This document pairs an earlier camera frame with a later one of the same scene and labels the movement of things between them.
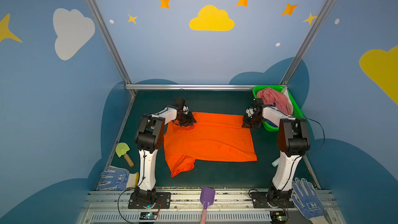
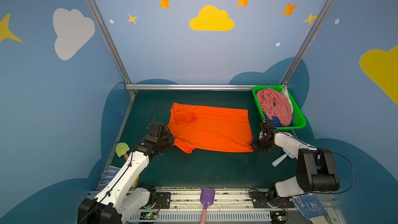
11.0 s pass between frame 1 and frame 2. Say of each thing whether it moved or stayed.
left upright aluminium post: stayed
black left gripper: moved
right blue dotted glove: stayed
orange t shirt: moved
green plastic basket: stayed
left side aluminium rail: stayed
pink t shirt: stayed
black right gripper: moved
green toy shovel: stayed
